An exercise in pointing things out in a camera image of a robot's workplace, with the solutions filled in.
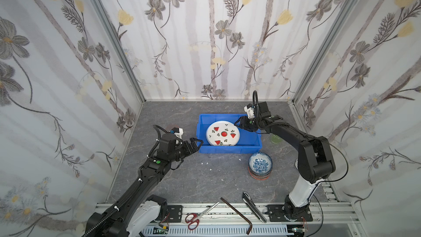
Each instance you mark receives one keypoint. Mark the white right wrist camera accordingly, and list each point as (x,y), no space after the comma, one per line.
(249,110)

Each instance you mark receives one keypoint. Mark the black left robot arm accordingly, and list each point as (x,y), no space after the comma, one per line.
(123,218)

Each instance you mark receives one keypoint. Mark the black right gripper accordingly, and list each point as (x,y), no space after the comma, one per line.
(248,124)

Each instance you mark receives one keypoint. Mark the red rimmed bowl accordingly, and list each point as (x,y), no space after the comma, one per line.
(259,176)

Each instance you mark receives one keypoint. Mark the white slotted cable duct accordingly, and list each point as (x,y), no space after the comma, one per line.
(218,231)

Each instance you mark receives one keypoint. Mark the green glass cup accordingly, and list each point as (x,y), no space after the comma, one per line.
(275,139)

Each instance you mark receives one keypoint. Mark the dark bent metal bar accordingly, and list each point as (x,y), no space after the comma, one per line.
(240,214)

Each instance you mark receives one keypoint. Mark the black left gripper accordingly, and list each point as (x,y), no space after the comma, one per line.
(186,146)

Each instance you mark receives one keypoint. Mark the blue patterned bowl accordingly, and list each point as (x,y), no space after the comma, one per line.
(260,164)

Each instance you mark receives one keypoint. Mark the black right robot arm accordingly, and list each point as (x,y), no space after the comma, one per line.
(315,158)

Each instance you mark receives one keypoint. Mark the white watermelon plate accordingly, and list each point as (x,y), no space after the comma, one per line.
(222,133)

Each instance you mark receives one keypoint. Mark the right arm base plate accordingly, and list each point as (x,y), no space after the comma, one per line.
(279,213)

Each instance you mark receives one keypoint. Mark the blue plastic bin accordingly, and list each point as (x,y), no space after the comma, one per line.
(249,143)

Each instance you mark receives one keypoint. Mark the red handled scissors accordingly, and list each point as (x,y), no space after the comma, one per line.
(193,219)

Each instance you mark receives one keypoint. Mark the aluminium front rail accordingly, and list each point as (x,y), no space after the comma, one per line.
(326,213)

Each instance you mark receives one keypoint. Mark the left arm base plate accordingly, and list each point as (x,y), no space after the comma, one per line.
(174,215)

